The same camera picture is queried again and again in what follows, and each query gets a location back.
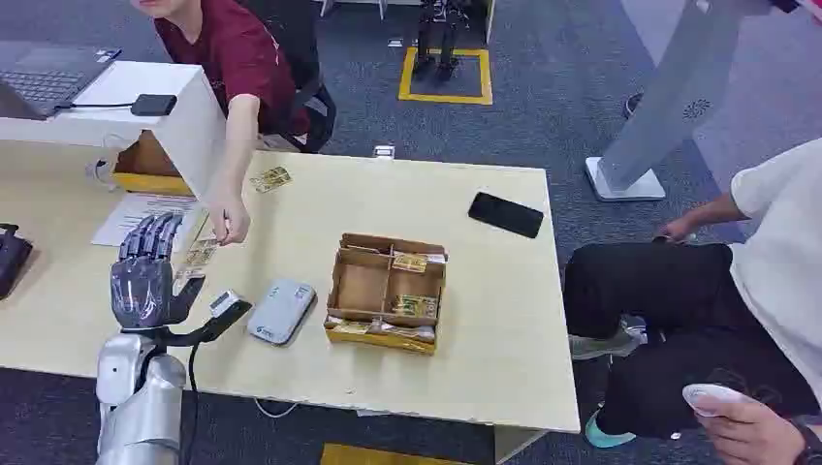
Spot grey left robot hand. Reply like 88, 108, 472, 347
110, 213, 206, 330

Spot person in white shirt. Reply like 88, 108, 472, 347
562, 137, 822, 450

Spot black smartphone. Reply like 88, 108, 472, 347
467, 191, 546, 240

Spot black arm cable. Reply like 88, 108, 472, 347
182, 343, 202, 465

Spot white desk riser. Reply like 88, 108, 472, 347
0, 60, 229, 202

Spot white paper sheet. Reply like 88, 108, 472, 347
90, 193, 202, 250

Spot person's hand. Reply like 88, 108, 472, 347
653, 216, 700, 246
205, 191, 252, 247

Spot black device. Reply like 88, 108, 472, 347
0, 222, 34, 301

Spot grey card reader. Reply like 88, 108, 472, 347
246, 277, 318, 347

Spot black wristwatch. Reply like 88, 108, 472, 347
791, 416, 822, 465

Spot person's hand with watch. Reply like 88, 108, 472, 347
692, 392, 811, 465

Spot wooden card box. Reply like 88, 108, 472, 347
323, 232, 450, 357

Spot grey shoe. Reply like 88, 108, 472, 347
567, 316, 648, 362

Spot person in red shirt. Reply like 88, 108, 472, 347
131, 0, 314, 246

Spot black power adapter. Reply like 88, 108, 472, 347
130, 93, 178, 118

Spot grey laptop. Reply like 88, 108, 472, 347
0, 41, 122, 122

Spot white handheld device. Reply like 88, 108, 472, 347
680, 383, 747, 419

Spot black office chair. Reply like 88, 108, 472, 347
238, 0, 338, 155

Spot black robot legs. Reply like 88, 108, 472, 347
410, 0, 474, 82

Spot white floor stand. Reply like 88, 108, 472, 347
584, 0, 801, 203

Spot yellow cardboard box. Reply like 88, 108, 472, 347
111, 130, 195, 198

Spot teal shoe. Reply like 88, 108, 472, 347
584, 409, 638, 450

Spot row of stacked cards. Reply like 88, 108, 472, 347
327, 316, 438, 343

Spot white cable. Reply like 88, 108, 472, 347
254, 397, 300, 420

